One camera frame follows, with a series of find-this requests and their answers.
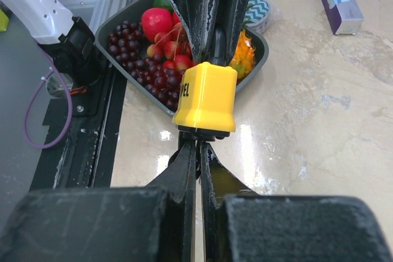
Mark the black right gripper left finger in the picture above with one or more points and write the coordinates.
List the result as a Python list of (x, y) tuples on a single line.
[(150, 223)]

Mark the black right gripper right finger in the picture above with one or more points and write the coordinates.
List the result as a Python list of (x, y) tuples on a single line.
[(241, 225)]

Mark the yellow padlock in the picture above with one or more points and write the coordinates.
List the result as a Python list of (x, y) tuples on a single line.
[(206, 100)]

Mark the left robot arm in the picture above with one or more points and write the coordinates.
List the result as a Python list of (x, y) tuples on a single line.
[(65, 38)]

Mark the red apple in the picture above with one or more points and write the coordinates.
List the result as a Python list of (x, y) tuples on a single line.
[(156, 20)]

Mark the grey fruit tray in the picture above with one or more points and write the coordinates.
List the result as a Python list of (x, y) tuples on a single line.
[(132, 13)]

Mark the orange dragon fruit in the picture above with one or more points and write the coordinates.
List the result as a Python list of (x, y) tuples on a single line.
[(243, 61)]

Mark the dark grape bunch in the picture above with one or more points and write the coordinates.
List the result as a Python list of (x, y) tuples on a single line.
[(159, 66)]

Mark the purple white box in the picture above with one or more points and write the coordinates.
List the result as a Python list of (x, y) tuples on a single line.
[(344, 16)]

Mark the aluminium rail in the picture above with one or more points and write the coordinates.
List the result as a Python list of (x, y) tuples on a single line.
[(96, 12)]

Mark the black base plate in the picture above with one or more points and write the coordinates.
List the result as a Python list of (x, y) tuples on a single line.
[(85, 155)]

